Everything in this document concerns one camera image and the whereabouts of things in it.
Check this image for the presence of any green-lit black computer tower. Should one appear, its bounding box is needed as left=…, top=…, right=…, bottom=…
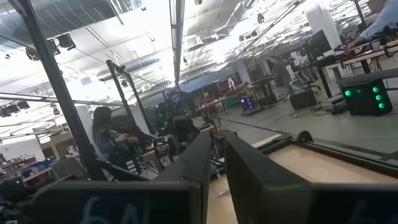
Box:
left=336, top=77, right=394, bottom=117

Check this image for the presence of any black robot station frame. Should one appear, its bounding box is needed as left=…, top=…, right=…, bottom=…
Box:
left=105, top=58, right=158, bottom=138

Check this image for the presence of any black monitor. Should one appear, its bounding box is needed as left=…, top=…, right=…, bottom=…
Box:
left=307, top=29, right=333, bottom=60

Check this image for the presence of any black aluminium table frame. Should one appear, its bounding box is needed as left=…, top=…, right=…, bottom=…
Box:
left=214, top=130, right=398, bottom=180

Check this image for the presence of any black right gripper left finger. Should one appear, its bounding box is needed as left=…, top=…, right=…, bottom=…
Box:
left=18, top=131, right=213, bottom=224

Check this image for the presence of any wooden workbench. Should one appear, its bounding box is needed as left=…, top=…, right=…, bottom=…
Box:
left=310, top=39, right=398, bottom=98

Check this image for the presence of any person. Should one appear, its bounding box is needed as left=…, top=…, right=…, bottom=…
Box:
left=347, top=0, right=398, bottom=50
left=269, top=55, right=295, bottom=96
left=91, top=106, right=147, bottom=170

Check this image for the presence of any black box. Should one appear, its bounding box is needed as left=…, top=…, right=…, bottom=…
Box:
left=289, top=89, right=317, bottom=110

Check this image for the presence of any black rig frame post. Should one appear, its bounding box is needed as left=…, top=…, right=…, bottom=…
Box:
left=7, top=0, right=105, bottom=182

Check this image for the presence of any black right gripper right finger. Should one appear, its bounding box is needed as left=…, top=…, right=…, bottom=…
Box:
left=223, top=131, right=398, bottom=224

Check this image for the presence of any purple-lit computer tower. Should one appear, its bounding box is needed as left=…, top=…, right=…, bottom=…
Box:
left=238, top=95, right=257, bottom=111

